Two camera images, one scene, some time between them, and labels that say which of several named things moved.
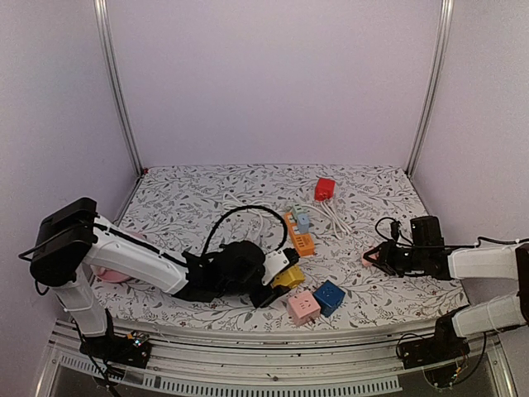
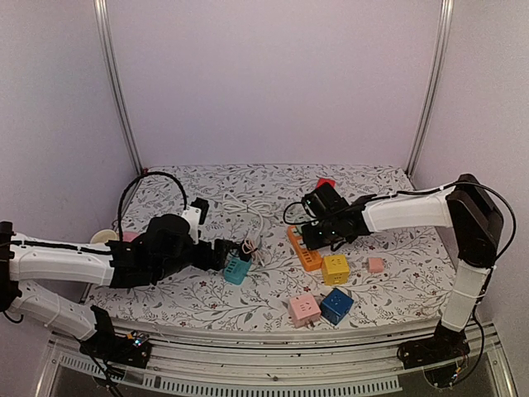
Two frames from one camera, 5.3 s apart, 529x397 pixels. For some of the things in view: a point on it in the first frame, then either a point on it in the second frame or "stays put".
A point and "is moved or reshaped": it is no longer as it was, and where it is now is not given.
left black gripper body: [232, 289] to [173, 265]
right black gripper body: [402, 262] to [329, 236]
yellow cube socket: [293, 277] to [335, 269]
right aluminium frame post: [443, 49] stays put
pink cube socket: [302, 308] stays put
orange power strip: [304, 242] is moved or reshaped
